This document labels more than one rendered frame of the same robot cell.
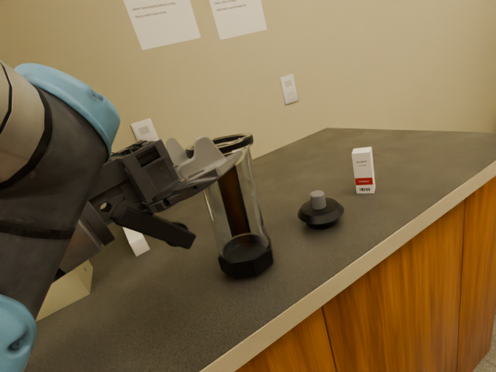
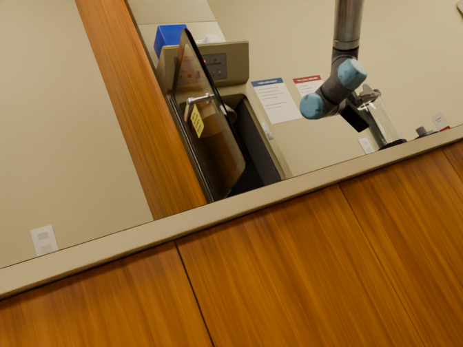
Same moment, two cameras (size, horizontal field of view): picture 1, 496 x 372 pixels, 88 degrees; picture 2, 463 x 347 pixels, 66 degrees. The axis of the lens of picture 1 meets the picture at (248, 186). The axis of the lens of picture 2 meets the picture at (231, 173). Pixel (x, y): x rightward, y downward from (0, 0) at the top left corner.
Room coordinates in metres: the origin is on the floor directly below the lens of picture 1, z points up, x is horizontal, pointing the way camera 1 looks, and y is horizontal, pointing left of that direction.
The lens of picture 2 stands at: (-0.71, 0.69, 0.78)
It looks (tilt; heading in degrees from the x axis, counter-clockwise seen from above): 16 degrees up; 353
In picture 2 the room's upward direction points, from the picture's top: 24 degrees counter-clockwise
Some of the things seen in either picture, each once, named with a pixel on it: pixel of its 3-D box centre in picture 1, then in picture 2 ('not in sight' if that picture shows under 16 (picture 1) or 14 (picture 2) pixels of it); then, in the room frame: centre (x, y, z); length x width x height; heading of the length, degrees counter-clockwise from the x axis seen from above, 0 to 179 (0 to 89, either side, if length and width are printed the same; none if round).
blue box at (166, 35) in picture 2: not in sight; (173, 45); (0.29, 0.58, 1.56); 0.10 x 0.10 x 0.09; 22
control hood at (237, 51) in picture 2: not in sight; (208, 65); (0.33, 0.50, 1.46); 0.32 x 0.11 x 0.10; 112
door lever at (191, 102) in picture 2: not in sight; (195, 108); (0.08, 0.62, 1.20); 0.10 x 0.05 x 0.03; 16
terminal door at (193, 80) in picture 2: not in sight; (202, 123); (0.16, 0.61, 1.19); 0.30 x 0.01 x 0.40; 16
